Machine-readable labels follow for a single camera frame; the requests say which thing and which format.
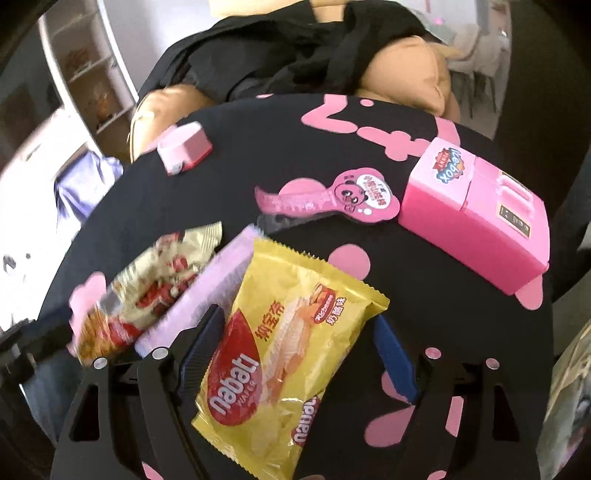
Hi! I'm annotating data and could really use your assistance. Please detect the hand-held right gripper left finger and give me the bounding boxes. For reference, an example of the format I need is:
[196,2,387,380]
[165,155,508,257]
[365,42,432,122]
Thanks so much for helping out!
[51,304,228,480]

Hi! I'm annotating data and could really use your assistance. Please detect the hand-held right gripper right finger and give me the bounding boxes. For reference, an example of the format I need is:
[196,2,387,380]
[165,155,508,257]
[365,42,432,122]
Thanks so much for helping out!
[372,315,541,480]

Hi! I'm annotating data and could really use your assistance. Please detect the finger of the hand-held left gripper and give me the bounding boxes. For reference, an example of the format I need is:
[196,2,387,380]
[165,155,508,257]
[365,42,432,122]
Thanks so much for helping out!
[0,318,93,374]

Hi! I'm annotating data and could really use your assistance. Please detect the yellow wafer packet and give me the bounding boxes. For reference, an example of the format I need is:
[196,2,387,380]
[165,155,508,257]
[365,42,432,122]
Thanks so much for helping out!
[191,237,392,480]

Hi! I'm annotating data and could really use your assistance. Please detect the patterned snack wrapper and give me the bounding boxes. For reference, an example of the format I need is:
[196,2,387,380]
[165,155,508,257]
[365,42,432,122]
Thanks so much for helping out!
[68,220,223,366]

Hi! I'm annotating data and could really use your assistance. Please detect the beige paper bag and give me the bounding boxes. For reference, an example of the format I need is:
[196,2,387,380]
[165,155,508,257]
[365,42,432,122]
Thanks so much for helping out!
[539,322,591,480]

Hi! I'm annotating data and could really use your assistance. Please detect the lilac flat wrapper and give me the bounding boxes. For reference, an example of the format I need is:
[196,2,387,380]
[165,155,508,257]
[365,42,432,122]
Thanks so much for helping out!
[133,224,265,359]

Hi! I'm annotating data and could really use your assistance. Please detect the pink toy fridge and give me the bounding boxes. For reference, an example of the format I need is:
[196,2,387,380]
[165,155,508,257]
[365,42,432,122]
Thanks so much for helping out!
[397,136,552,297]

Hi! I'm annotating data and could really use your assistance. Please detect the purple bag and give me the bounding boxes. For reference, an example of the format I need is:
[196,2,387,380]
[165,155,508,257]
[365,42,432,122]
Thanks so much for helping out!
[52,154,124,225]

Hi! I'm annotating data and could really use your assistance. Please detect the pink toy card package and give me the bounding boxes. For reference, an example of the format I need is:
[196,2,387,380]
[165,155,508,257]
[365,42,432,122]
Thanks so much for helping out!
[254,166,401,228]

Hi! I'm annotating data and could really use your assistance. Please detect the small pink container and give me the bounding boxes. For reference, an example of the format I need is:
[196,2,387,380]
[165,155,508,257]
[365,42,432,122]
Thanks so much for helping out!
[156,121,215,178]

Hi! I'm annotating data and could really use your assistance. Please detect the black pink printed tablecloth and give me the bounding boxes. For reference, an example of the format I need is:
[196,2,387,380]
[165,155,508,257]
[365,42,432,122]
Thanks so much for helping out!
[36,91,556,480]

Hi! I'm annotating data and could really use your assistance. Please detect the orange shelf ornament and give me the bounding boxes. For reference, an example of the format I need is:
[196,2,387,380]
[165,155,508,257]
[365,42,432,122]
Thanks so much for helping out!
[91,84,117,126]
[64,47,89,73]

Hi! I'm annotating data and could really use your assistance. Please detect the orange sofa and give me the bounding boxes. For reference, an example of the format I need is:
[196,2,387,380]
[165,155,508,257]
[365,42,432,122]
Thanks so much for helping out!
[128,0,461,158]

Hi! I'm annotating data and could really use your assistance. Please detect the white shelf unit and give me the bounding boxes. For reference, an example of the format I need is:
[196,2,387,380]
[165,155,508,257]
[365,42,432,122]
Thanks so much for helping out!
[38,0,140,163]

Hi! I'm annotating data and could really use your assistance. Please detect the black clothing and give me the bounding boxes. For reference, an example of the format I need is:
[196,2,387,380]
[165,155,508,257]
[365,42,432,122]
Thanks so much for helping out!
[137,0,445,106]

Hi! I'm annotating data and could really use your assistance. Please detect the beige dining chair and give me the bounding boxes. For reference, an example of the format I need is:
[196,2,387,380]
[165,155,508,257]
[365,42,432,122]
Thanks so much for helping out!
[450,21,512,89]

